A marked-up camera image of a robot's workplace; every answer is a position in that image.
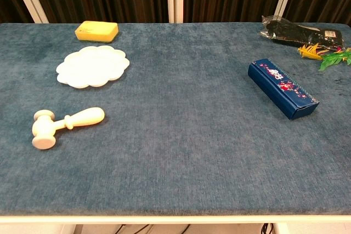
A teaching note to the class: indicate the cream wooden mallet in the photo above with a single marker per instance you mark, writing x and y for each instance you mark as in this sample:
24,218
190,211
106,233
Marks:
82,118

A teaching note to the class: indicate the white flower-shaped paint palette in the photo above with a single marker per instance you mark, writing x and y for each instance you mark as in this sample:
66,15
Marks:
91,67

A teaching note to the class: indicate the blue felt-covered table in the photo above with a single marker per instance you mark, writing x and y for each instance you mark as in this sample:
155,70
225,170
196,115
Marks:
175,149

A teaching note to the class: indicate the black item in plastic bag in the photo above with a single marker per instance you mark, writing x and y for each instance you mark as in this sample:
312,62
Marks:
299,33

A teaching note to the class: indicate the colourful feather shuttlecock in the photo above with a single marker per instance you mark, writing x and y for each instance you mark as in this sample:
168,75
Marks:
333,59

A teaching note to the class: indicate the yellow sponge block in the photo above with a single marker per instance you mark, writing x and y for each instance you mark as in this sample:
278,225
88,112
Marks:
96,31

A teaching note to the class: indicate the blue glasses packet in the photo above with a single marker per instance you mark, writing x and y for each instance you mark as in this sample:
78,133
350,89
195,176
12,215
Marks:
279,88

